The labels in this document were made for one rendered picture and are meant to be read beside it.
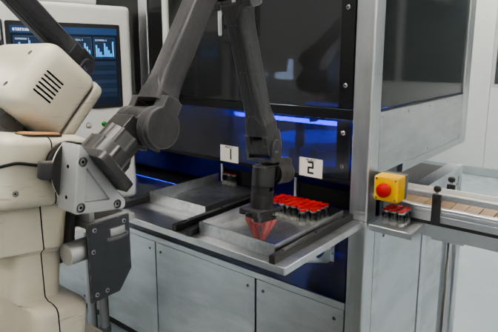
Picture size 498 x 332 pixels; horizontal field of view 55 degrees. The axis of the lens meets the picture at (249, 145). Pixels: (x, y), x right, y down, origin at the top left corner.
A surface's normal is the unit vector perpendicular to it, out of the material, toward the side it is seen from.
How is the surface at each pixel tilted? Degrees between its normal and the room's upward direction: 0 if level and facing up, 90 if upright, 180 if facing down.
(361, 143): 90
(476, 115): 90
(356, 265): 90
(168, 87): 77
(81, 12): 90
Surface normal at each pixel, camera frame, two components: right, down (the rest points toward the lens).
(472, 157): -0.63, 0.14
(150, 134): 0.78, 0.08
